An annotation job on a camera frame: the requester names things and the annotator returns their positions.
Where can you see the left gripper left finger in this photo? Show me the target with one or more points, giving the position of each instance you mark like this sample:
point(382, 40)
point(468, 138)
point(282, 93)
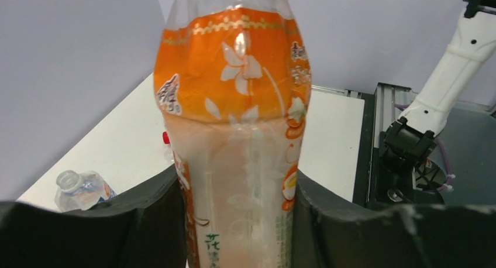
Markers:
point(142, 227)

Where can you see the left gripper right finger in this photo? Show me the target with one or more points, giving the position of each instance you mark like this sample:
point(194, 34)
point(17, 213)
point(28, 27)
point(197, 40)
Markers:
point(330, 231)

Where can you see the clear blue-label bottle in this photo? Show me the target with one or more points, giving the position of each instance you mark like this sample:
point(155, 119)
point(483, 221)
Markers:
point(81, 190)

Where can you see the orange tea bottle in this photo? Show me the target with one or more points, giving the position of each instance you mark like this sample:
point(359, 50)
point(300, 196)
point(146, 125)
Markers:
point(233, 82)

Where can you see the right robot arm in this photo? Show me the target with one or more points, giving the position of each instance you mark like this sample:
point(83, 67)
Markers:
point(410, 139)

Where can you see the red-cap water bottle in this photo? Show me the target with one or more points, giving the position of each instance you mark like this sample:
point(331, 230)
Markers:
point(168, 152)

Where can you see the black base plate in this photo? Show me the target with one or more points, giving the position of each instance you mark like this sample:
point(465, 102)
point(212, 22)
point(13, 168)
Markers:
point(369, 188)

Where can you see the aluminium frame rail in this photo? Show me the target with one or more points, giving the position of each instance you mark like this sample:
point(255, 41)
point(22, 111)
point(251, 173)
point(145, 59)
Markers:
point(385, 101)

